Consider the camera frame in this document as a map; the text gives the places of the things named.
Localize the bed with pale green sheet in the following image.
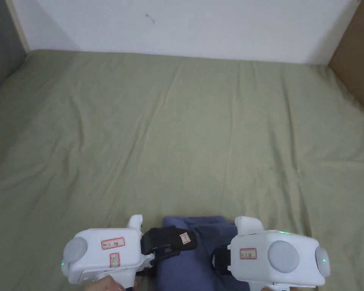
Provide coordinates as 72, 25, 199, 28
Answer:
0, 48, 364, 291

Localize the blue garment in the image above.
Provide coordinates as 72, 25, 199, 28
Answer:
155, 215, 241, 291

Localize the brown cardboard carton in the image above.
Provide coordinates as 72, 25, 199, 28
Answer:
327, 0, 364, 120

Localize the grey padded headboard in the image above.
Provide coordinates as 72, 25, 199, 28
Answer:
0, 0, 30, 97

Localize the person's left hand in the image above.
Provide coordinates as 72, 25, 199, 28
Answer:
84, 274, 138, 291

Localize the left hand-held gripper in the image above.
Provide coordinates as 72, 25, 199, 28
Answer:
62, 214, 199, 291

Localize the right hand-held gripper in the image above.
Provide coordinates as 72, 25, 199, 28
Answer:
213, 215, 331, 291

